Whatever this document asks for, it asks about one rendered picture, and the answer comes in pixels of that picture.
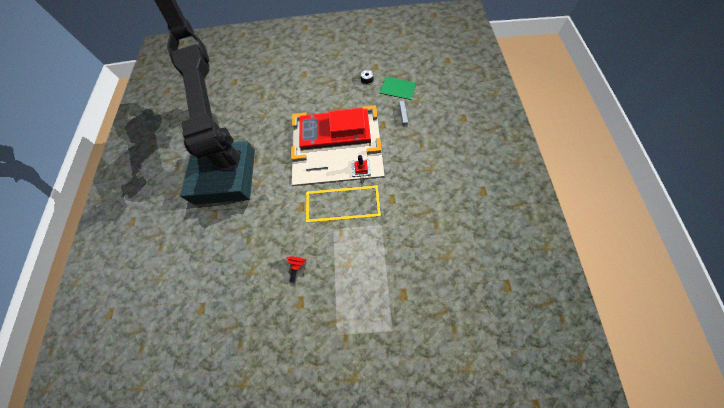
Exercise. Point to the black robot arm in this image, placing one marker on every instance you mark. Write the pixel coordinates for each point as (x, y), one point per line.
(202, 136)

